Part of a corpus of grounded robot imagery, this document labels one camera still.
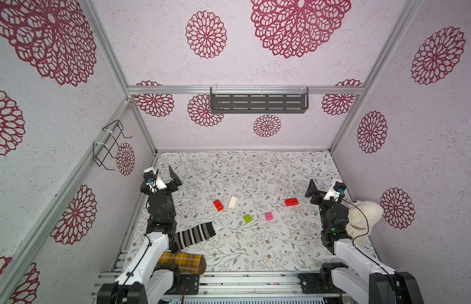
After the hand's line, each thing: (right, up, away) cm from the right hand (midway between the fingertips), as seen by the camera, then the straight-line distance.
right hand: (321, 181), depth 80 cm
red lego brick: (-45, -13, +15) cm, 49 cm away
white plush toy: (+11, -12, -9) cm, 19 cm away
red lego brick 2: (-7, -12, +20) cm, 24 cm away
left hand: (-67, +4, -3) cm, 67 cm away
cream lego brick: (-38, -12, +17) cm, 43 cm away
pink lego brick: (-20, -18, +12) cm, 30 cm away
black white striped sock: (-59, -26, +6) cm, 65 cm away
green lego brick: (-31, -19, +10) cm, 37 cm away
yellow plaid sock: (-56, -35, -1) cm, 66 cm away
